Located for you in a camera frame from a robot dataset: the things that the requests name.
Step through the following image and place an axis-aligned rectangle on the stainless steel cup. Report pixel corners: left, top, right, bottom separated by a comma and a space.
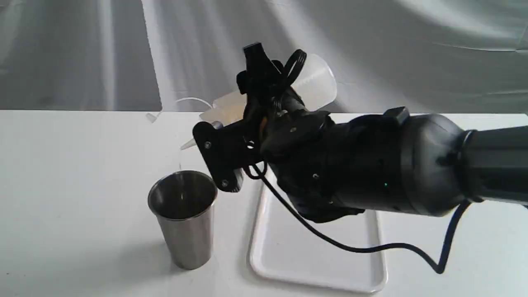
147, 170, 218, 270

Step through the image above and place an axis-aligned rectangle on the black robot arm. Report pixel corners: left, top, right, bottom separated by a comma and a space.
236, 42, 527, 223

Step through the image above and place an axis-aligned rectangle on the grey backdrop cloth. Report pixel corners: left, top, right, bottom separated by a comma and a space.
0, 0, 528, 113

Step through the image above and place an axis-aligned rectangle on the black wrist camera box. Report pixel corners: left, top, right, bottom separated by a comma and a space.
192, 120, 263, 193

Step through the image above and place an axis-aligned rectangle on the white plastic tray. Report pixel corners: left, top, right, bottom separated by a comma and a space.
248, 186, 388, 294

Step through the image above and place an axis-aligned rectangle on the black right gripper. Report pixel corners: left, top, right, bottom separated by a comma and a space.
236, 42, 335, 165

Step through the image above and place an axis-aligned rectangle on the translucent plastic squeeze bottle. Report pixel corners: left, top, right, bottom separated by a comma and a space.
146, 54, 337, 150

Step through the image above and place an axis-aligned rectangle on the black cable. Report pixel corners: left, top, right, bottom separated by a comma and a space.
241, 49, 473, 274

